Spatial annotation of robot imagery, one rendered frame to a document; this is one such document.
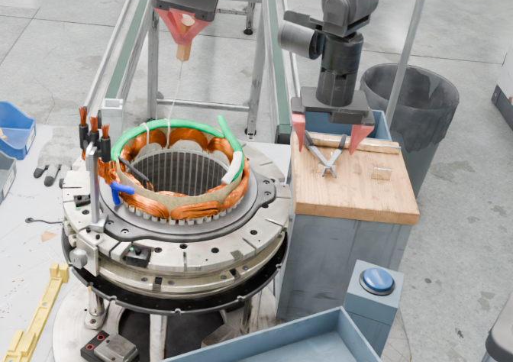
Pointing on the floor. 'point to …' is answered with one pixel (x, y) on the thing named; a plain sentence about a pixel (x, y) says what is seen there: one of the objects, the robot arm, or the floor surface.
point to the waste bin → (416, 163)
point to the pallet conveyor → (119, 88)
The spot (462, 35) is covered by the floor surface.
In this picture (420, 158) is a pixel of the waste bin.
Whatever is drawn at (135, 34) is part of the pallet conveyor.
